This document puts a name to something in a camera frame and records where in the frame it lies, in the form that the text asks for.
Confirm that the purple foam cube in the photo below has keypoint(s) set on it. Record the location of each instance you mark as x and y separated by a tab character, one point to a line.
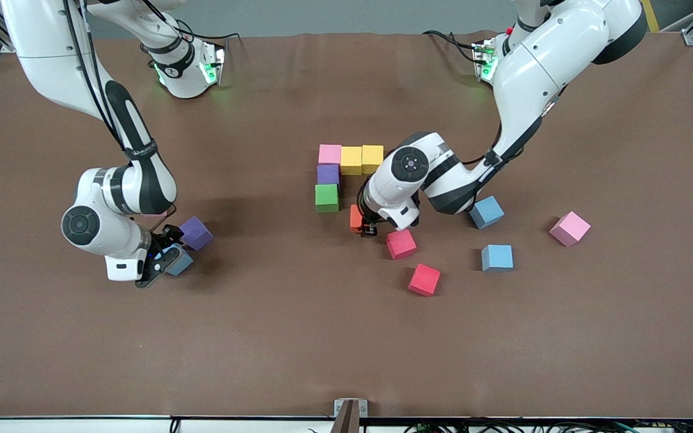
197	231
328	174

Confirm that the red foam cube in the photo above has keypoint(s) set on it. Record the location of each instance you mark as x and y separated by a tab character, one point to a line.
400	244
424	279

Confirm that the brown table mat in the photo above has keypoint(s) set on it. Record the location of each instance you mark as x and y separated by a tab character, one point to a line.
322	337

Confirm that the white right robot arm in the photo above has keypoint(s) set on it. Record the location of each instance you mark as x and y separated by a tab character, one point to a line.
85	225

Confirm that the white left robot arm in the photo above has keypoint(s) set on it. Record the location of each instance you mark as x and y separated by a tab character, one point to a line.
409	163

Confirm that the blue foam cube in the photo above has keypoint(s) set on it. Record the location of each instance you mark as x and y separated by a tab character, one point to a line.
184	263
486	211
497	257

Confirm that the orange foam cube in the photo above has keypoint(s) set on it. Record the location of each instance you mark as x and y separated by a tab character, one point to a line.
355	218

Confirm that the pink foam cube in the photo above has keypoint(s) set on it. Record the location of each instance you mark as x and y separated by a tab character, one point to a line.
569	228
329	154

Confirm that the yellow foam cube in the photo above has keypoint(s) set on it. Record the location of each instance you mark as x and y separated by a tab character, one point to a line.
372	157
351	160

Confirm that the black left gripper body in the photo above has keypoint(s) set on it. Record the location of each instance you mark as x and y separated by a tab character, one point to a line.
365	218

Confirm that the small metal bracket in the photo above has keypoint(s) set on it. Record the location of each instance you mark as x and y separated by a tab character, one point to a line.
339	408

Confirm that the green foam cube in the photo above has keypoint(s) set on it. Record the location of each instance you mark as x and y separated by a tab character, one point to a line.
326	196

